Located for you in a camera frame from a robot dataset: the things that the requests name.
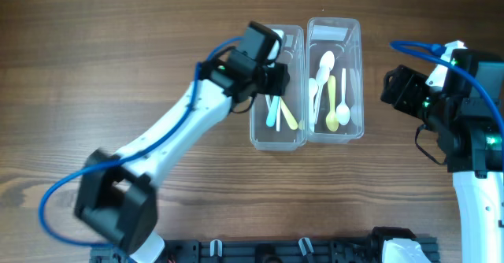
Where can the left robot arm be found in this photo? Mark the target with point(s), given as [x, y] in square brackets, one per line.
[117, 196]

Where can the white spoon bowl down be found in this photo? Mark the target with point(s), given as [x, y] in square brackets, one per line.
[342, 109]

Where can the white spoon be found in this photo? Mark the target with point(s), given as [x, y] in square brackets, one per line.
[323, 74]
[313, 89]
[327, 59]

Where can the white long plastic fork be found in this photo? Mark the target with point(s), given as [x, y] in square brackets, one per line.
[278, 114]

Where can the small white plastic fork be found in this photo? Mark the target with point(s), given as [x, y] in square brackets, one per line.
[268, 102]

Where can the yellow plastic spoon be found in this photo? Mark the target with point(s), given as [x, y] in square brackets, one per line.
[332, 122]

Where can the clear plastic container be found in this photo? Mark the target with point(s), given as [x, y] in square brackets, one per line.
[334, 67]
[288, 131]

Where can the light blue plastic fork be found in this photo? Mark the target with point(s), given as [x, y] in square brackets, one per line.
[271, 117]

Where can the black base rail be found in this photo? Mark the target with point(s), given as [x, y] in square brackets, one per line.
[382, 245]

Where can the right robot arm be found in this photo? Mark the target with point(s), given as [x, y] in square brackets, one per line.
[470, 138]

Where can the cream yellow plastic fork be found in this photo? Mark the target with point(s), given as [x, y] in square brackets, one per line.
[290, 119]

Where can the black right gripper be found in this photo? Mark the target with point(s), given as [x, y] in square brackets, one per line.
[405, 83]

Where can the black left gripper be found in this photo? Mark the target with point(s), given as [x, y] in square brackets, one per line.
[281, 75]

